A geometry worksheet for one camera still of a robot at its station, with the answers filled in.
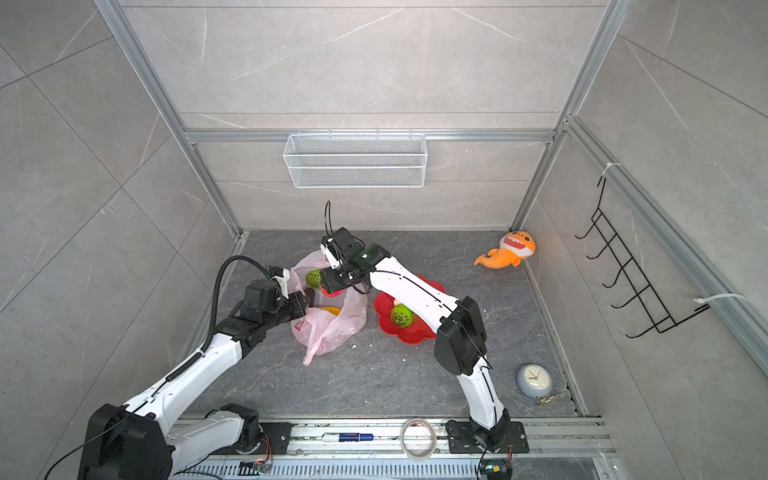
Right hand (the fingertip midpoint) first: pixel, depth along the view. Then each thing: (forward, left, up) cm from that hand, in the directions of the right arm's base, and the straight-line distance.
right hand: (334, 280), depth 83 cm
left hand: (-3, +6, -3) cm, 7 cm away
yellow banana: (-7, 0, -4) cm, 8 cm away
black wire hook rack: (-20, -72, +13) cm, 76 cm away
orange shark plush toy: (+21, -60, -11) cm, 65 cm away
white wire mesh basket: (+41, -5, +12) cm, 43 cm away
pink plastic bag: (-13, +4, -7) cm, 15 cm away
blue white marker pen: (-36, -4, -17) cm, 40 cm away
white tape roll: (-36, -26, -17) cm, 48 cm away
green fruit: (+9, +10, -12) cm, 18 cm away
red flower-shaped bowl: (-8, -24, -18) cm, 31 cm away
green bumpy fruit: (-6, -19, -11) cm, 23 cm away
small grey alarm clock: (-23, -55, -15) cm, 62 cm away
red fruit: (-4, +1, -1) cm, 4 cm away
